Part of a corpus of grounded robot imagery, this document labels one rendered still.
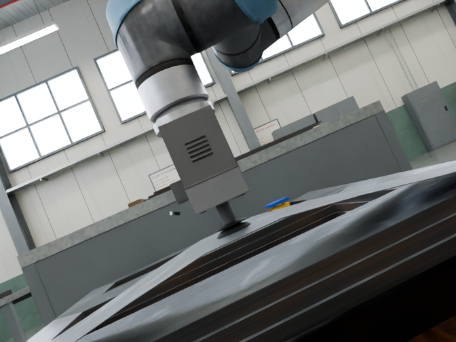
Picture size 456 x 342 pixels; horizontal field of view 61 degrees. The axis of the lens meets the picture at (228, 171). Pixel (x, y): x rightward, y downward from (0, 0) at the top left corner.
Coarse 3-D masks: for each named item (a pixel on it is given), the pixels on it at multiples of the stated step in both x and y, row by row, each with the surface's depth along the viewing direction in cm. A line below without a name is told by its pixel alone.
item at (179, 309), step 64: (384, 192) 61; (448, 192) 41; (256, 256) 52; (320, 256) 37; (384, 256) 36; (448, 256) 36; (128, 320) 48; (192, 320) 35; (256, 320) 34; (320, 320) 34
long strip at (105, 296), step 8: (328, 192) 95; (336, 192) 87; (288, 216) 81; (272, 224) 81; (136, 280) 88; (120, 288) 86; (104, 296) 85; (112, 296) 79; (88, 304) 84; (96, 304) 77; (72, 312) 82; (80, 312) 76
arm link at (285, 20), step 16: (288, 0) 53; (304, 0) 54; (320, 0) 55; (272, 16) 54; (288, 16) 54; (304, 16) 56; (272, 32) 55; (288, 32) 58; (256, 48) 55; (224, 64) 59; (240, 64) 58; (256, 64) 62
